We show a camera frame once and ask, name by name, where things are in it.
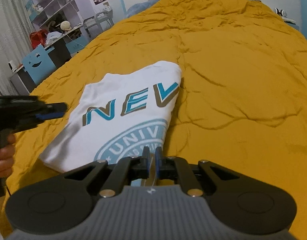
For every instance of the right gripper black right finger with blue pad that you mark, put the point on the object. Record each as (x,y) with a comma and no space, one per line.
(238,201)

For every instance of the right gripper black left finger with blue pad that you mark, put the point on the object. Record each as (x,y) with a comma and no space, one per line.
(59,203)

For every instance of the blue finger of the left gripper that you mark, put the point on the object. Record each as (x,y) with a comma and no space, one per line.
(52,111)

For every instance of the white Nevada sweatshirt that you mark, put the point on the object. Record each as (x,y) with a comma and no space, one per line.
(117,117)

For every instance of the person's left hand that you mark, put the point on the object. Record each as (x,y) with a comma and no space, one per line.
(7,157)

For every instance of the blue smiley face chair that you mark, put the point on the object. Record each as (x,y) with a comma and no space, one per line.
(38,64)

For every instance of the white blue desk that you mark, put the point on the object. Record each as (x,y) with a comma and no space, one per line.
(61,50)

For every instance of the red bag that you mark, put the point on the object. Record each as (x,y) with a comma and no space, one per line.
(38,38)

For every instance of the round cream ball lamp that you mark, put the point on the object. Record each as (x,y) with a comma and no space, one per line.
(65,26)

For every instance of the grey metal chair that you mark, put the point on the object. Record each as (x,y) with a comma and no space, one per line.
(97,20)

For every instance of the mustard yellow quilt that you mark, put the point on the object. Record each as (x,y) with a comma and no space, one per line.
(242,100)

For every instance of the blue pillow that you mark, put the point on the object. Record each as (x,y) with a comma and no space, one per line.
(139,7)

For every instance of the blue nightstand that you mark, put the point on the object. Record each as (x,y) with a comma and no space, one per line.
(292,24)

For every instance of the black white headphones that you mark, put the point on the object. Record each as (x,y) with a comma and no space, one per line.
(280,12)

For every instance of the wall shelf unit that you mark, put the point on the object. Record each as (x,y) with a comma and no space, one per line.
(49,14)

